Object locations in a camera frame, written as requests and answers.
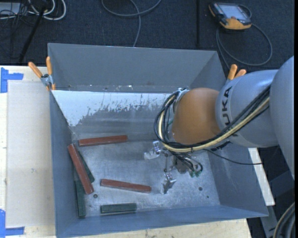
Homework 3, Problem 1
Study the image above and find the dark green flat block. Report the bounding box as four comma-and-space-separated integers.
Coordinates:
74, 179, 87, 219
100, 202, 138, 214

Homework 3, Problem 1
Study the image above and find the red-brown flat block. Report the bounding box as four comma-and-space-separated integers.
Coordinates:
77, 134, 129, 147
67, 143, 95, 195
100, 178, 152, 194

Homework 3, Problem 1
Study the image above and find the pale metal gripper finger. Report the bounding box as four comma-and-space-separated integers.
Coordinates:
144, 140, 163, 161
162, 172, 177, 195

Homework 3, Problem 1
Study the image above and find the grey metal bin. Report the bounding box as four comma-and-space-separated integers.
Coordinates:
47, 43, 269, 238

